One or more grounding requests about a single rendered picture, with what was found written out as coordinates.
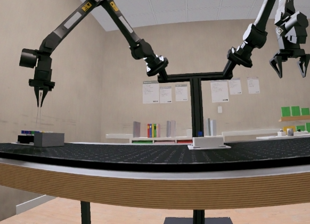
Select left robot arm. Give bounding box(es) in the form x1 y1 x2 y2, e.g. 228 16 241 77
232 0 308 64

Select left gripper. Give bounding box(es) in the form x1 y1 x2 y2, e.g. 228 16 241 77
269 49 310 78

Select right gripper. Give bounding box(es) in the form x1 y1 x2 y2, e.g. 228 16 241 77
29 79 55 107

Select black vial rack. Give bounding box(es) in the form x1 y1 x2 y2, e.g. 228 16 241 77
18 135 34 144

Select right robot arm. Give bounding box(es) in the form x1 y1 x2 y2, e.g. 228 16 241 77
19 0 165 81

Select white rectangular tube rack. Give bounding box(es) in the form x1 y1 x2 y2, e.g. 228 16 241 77
193 137 224 148

